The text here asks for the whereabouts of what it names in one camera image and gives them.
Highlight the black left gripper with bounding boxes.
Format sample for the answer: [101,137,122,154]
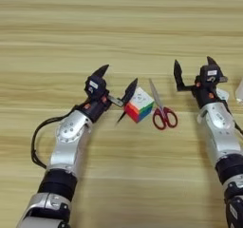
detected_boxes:
[75,64,139,124]

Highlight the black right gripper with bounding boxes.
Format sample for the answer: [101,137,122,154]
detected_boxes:
[173,55,229,109]

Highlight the multicoloured puzzle cube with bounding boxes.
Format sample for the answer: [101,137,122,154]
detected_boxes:
[123,86,156,124]

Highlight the clear bottle with red cap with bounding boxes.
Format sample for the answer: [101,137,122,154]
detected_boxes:
[234,79,243,104]

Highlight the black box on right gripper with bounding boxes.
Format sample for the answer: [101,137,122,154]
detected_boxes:
[199,64,224,86]

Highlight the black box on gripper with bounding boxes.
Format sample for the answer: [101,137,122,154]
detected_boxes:
[84,75,108,101]
[199,64,224,86]

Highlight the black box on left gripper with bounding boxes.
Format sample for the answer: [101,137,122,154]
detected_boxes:
[84,75,108,101]

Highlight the black pen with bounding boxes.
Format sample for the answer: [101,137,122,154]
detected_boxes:
[115,109,128,126]

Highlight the red handled scissors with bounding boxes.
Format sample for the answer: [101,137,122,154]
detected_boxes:
[148,78,178,131]

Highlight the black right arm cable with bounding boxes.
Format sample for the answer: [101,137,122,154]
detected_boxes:
[219,97,243,136]

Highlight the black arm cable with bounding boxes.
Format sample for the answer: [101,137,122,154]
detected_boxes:
[30,106,82,170]
[219,97,243,136]

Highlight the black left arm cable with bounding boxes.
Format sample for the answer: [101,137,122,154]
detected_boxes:
[30,106,82,170]

